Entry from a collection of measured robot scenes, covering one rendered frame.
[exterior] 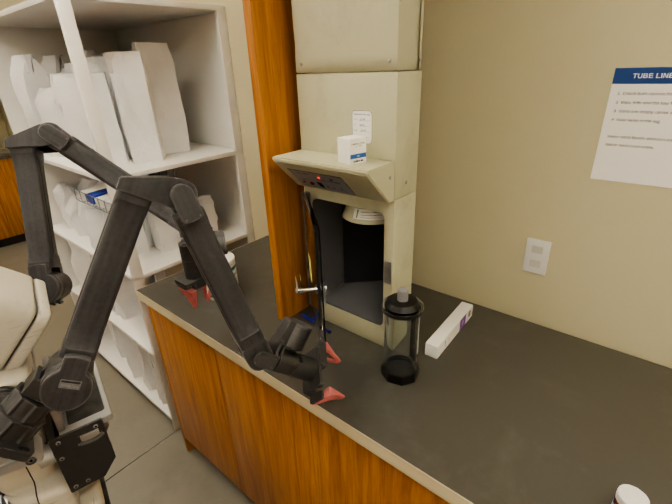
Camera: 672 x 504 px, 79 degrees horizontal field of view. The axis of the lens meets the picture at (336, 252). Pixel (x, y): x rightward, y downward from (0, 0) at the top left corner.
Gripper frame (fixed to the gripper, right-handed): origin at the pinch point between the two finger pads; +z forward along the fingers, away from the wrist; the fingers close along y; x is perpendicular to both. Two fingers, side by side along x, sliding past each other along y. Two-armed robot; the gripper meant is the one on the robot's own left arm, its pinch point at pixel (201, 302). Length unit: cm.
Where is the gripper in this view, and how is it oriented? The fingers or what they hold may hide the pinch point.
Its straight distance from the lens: 127.7
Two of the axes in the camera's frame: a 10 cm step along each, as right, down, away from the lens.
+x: -7.7, -2.4, 5.9
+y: 6.3, -3.5, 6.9
